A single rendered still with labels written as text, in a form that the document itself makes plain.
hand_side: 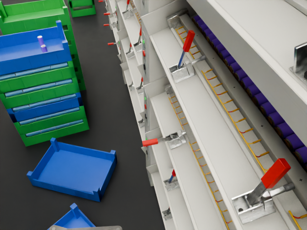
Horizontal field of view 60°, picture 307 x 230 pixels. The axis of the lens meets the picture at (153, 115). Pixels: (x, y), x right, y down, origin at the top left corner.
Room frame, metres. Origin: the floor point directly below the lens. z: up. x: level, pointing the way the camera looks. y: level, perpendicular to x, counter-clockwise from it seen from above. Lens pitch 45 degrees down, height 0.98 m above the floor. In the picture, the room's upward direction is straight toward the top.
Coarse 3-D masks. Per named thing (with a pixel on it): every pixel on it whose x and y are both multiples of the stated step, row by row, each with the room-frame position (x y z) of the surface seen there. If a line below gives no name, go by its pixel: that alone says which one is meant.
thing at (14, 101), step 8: (72, 80) 0.89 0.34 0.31; (48, 88) 0.85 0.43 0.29; (56, 88) 0.86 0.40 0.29; (64, 88) 0.87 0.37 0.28; (72, 88) 0.88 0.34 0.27; (0, 96) 0.78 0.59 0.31; (16, 96) 0.80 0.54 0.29; (24, 96) 0.81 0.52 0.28; (32, 96) 0.82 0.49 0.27; (40, 96) 0.83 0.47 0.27; (48, 96) 0.85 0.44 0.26; (56, 96) 0.86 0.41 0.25; (8, 104) 0.79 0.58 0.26; (16, 104) 0.80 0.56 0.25; (24, 104) 0.81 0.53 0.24
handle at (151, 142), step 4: (172, 136) 0.40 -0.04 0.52; (148, 140) 0.39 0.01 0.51; (152, 140) 0.39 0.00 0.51; (156, 140) 0.39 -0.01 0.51; (160, 140) 0.39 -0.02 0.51; (164, 140) 0.39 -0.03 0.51; (168, 140) 0.39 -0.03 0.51; (144, 144) 0.38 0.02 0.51; (148, 144) 0.38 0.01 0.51; (152, 144) 0.39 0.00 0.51
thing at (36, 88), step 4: (64, 80) 0.89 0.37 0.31; (68, 80) 0.89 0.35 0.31; (44, 84) 0.86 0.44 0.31; (48, 84) 0.86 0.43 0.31; (52, 84) 0.86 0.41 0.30; (56, 84) 0.87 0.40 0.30; (60, 84) 0.88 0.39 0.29; (28, 88) 0.83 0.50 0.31; (32, 88) 0.84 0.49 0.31; (36, 88) 0.84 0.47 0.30; (40, 88) 0.84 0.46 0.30; (44, 88) 0.86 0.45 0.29; (8, 92) 0.81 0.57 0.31; (12, 92) 0.81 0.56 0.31; (16, 92) 0.81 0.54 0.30; (20, 92) 0.82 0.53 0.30; (24, 92) 0.82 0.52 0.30; (28, 92) 0.84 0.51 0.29; (8, 96) 0.81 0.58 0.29
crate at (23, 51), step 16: (32, 32) 1.03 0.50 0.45; (48, 32) 1.05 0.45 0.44; (0, 48) 0.98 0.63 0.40; (16, 48) 0.98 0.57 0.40; (32, 48) 0.98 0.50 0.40; (48, 48) 0.98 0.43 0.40; (64, 48) 0.89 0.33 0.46; (0, 64) 0.80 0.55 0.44; (16, 64) 0.82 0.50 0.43; (32, 64) 0.84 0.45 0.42; (48, 64) 0.86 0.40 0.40
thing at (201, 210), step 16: (160, 80) 0.58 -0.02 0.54; (160, 96) 0.57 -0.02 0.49; (160, 112) 0.51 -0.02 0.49; (160, 128) 0.46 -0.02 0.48; (176, 128) 0.44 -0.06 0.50; (192, 144) 0.39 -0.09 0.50; (176, 160) 0.35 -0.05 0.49; (192, 160) 0.35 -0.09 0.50; (176, 176) 0.32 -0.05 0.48; (192, 176) 0.31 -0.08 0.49; (208, 176) 0.30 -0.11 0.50; (192, 192) 0.27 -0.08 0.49; (192, 208) 0.24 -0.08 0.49; (208, 208) 0.24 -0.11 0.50; (224, 208) 0.23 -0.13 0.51; (208, 224) 0.21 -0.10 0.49
